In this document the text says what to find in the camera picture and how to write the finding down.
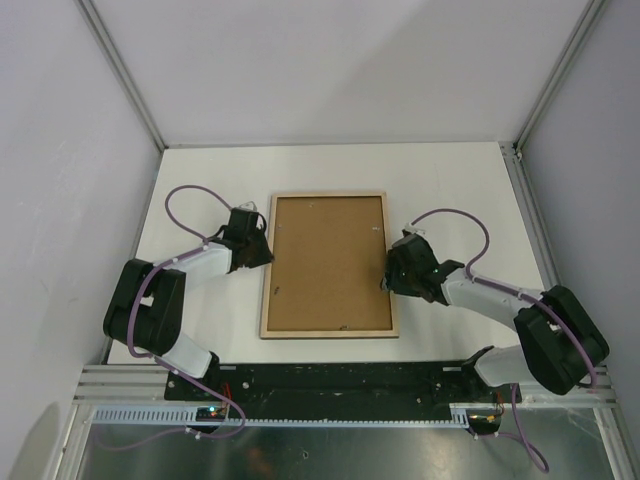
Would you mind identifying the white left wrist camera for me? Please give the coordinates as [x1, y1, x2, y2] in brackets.
[238, 201, 258, 212]

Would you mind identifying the white slotted cable duct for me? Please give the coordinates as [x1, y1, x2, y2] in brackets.
[93, 405, 498, 429]

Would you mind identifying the wooden picture frame black front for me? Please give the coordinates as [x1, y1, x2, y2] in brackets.
[258, 189, 401, 341]

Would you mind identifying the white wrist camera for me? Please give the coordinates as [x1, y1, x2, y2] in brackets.
[238, 201, 258, 212]
[402, 224, 426, 238]

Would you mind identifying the brown frame backing board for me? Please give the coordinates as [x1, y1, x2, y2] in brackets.
[266, 195, 393, 332]

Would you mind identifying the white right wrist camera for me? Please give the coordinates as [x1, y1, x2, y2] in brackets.
[402, 224, 426, 238]

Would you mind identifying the aluminium corner post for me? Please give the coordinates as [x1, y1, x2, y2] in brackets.
[512, 0, 610, 152]
[74, 0, 167, 154]

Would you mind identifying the aluminium table edge rail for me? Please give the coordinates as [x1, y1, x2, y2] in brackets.
[498, 142, 609, 395]

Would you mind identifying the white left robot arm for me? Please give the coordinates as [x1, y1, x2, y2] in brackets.
[103, 207, 273, 400]

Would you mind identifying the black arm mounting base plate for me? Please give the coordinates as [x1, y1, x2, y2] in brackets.
[164, 361, 521, 422]

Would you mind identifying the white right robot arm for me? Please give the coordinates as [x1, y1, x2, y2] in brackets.
[381, 232, 610, 401]

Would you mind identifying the right aluminium corner post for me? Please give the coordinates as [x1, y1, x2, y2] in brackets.
[512, 0, 610, 152]

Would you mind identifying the left aluminium corner post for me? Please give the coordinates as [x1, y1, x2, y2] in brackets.
[74, 0, 167, 154]

